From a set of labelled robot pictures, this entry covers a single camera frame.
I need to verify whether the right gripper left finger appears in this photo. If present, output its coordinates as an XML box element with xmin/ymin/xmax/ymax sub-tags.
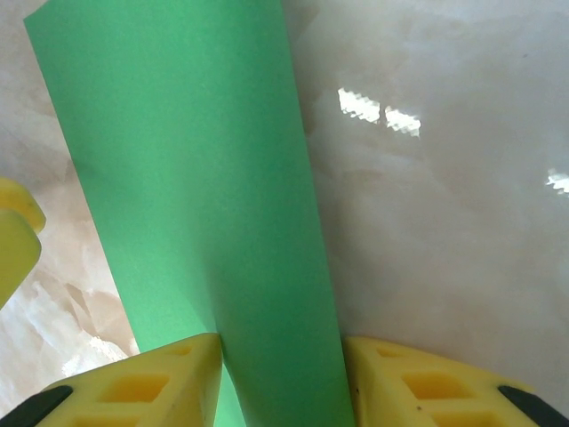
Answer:
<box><xmin>0</xmin><ymin>332</ymin><xmax>223</xmax><ymax>427</ymax></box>

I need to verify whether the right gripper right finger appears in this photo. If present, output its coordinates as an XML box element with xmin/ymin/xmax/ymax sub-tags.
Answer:
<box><xmin>344</xmin><ymin>335</ymin><xmax>569</xmax><ymax>427</ymax></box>

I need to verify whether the green square paper sheet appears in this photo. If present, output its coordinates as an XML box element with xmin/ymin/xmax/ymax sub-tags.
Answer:
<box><xmin>22</xmin><ymin>0</ymin><xmax>357</xmax><ymax>427</ymax></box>

